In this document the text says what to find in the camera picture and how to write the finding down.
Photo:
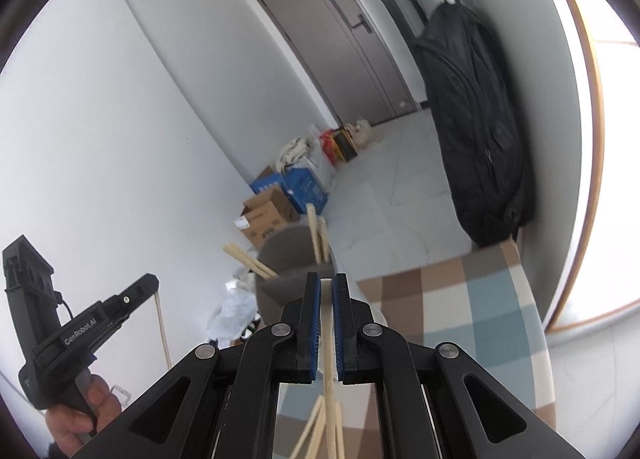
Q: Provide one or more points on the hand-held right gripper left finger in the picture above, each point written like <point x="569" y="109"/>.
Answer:
<point x="312" y="329"/>

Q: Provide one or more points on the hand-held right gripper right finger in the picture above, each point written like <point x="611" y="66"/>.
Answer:
<point x="341" y="329"/>

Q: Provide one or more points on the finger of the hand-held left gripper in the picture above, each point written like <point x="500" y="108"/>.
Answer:
<point x="132" y="296"/>

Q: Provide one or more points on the slim wooden chopstick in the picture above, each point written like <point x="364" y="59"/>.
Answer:
<point x="247" y="264"/>
<point x="328" y="389"/>
<point x="162" y="329"/>
<point x="324" y="239"/>
<point x="255" y="259"/>
<point x="315" y="234"/>

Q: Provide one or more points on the grey white utensil holder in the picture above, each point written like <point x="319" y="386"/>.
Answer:
<point x="287" y="249"/>

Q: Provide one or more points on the pile of wooden chopsticks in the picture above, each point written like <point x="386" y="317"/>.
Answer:
<point x="312" y="426"/>

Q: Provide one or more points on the person's left hand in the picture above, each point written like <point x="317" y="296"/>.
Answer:
<point x="102" y="401"/>

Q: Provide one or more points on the white plastic bag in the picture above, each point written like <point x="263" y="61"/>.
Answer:
<point x="232" y="311"/>

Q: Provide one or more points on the brown cardboard box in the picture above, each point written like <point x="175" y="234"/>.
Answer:
<point x="270" y="219"/>

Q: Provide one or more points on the checkered tablecloth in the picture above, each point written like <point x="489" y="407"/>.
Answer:
<point x="475" y="299"/>

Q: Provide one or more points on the blue cardboard box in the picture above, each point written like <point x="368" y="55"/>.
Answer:
<point x="305" y="189"/>

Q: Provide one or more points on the cream folded cloth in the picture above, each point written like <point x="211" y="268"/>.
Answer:
<point x="295" y="151"/>

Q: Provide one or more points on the black brown paper bag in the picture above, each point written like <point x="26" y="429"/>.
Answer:
<point x="346" y="146"/>

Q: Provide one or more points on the red bag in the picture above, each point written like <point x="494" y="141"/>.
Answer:
<point x="329" y="146"/>

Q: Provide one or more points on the beige plastic bag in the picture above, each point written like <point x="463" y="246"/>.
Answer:
<point x="365" y="134"/>

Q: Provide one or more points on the black backpack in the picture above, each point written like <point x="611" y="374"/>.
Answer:
<point x="475" y="129"/>

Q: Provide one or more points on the grey door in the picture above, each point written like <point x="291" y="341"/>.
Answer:
<point x="340" y="49"/>

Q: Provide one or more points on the light wooden frame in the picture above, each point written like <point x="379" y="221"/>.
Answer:
<point x="590" y="139"/>

